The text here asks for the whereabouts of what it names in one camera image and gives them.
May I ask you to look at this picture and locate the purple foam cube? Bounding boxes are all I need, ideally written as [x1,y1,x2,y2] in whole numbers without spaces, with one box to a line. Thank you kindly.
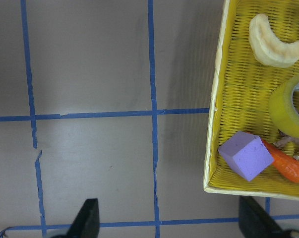
[218,131,274,181]

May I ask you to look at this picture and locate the yellow woven tray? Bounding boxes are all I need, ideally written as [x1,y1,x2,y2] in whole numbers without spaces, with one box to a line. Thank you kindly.
[203,0,299,201]

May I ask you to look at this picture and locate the pale banana slice toy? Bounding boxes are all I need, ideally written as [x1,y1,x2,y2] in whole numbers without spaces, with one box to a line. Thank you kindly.
[248,13,299,68]

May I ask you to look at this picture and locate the orange toy carrot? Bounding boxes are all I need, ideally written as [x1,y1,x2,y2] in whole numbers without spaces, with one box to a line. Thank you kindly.
[261,131,299,183]

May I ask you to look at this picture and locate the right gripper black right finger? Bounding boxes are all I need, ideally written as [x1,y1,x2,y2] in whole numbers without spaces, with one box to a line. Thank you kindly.
[239,196,299,238]

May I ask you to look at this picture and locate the yellow tape roll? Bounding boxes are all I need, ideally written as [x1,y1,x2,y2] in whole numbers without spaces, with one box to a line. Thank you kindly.
[268,74,299,138]

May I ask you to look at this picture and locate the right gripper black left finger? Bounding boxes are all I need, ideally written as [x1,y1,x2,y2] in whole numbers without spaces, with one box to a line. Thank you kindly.
[51,198,100,238]

